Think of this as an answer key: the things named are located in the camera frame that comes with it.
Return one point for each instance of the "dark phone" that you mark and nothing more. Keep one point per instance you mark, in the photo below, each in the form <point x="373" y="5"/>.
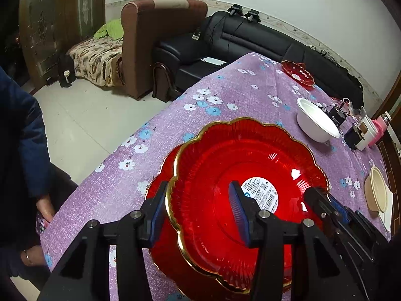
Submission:
<point x="40" y="224"/>

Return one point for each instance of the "white cup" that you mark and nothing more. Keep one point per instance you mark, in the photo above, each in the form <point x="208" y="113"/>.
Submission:
<point x="368" y="138"/>

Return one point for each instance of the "small black box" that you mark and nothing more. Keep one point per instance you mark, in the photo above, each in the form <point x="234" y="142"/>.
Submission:
<point x="352" y="138"/>

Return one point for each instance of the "beige bowl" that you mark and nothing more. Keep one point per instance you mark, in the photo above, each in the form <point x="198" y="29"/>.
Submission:
<point x="377" y="188"/>

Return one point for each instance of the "white paper on sofa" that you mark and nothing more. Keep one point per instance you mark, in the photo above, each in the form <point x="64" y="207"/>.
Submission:
<point x="213" y="61"/>

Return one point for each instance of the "small red plate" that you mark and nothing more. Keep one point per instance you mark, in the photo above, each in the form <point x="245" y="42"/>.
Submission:
<point x="299" y="70"/>

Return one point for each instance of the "white paper sheet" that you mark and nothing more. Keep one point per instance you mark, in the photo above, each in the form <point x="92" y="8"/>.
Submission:
<point x="388" y="216"/>

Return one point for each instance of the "black device on sofa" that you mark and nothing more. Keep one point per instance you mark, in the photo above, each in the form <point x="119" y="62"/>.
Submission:
<point x="235" y="10"/>
<point x="252" y="15"/>

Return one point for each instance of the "white bowl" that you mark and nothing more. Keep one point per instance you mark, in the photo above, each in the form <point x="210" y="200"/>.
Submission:
<point x="313" y="122"/>

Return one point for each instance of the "black leather sofa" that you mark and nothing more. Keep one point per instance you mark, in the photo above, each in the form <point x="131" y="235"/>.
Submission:
<point x="244" y="40"/>

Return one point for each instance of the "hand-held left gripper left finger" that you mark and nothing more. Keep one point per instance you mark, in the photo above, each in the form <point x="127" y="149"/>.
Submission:
<point x="158" y="208"/>

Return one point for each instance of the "red gold-rimmed plate with label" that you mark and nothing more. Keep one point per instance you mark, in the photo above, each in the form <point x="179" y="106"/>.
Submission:
<point x="213" y="169"/>

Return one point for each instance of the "brown patterned door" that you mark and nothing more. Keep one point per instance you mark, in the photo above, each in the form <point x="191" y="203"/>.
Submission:
<point x="50" y="22"/>

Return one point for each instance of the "pink bottle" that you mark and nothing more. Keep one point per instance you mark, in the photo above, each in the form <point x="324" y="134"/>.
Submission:
<point x="380" y="128"/>

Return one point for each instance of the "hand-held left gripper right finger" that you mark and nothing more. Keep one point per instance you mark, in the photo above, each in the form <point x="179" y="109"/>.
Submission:
<point x="237" y="208"/>

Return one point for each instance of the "brown armchair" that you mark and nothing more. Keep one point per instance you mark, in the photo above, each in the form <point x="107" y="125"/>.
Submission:
<point x="141" y="37"/>

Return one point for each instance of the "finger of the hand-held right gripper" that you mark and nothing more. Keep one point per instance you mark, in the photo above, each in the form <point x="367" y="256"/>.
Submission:
<point x="318" y="205"/>
<point x="340" y="209"/>

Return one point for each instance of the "purple floral tablecloth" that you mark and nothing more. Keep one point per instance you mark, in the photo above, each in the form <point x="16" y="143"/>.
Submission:
<point x="235" y="84"/>

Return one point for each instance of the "clear glass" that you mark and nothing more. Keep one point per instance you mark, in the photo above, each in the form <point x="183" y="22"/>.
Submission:
<point x="358" y="113"/>

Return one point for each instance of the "leaf patterned blanket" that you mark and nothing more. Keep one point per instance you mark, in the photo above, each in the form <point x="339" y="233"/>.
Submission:
<point x="94" y="58"/>

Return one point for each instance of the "black backpack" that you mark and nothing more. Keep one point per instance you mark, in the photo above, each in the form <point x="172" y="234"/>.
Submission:
<point x="66" y="69"/>

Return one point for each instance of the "green cushion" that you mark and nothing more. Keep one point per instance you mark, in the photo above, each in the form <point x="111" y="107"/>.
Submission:
<point x="109" y="29"/>

